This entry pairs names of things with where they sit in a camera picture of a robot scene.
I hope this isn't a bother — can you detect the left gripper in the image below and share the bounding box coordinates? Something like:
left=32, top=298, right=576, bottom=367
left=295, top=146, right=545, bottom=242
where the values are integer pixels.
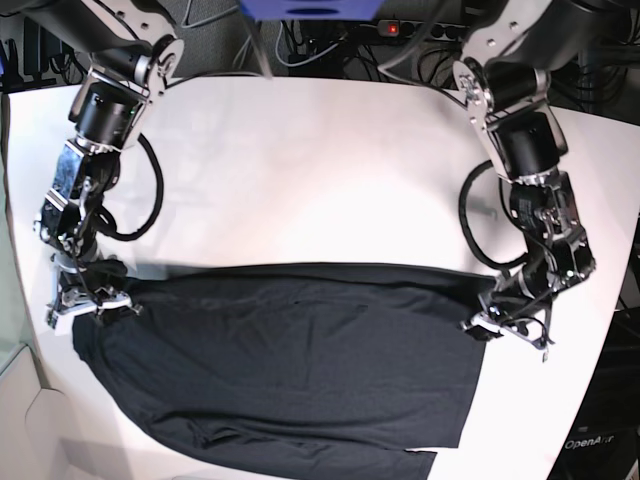
left=459, top=289, right=555, bottom=350

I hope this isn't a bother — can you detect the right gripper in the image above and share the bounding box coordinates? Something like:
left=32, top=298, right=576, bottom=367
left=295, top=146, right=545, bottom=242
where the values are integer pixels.
left=47, top=270, right=143, bottom=327

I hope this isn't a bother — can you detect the black long-sleeve T-shirt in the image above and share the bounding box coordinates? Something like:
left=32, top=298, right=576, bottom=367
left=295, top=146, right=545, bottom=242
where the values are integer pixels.
left=72, top=263, right=492, bottom=479

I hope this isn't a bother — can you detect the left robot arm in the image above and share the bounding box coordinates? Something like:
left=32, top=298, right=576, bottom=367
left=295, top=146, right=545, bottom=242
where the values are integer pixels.
left=453, top=1, right=638, bottom=351

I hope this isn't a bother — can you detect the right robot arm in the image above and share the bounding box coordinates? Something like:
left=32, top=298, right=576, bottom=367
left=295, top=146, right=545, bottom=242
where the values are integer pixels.
left=24, top=1, right=184, bottom=332

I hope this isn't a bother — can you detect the black OpenArm case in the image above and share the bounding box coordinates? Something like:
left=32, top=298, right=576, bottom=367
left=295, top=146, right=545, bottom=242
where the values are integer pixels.
left=549, top=308, right=639, bottom=479

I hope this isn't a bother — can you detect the black power strip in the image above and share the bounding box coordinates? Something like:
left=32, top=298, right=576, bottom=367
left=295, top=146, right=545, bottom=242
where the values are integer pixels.
left=375, top=18, right=466, bottom=42

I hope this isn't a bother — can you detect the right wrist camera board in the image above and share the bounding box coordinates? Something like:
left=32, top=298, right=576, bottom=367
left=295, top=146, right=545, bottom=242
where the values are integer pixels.
left=47, top=310, right=83, bottom=336

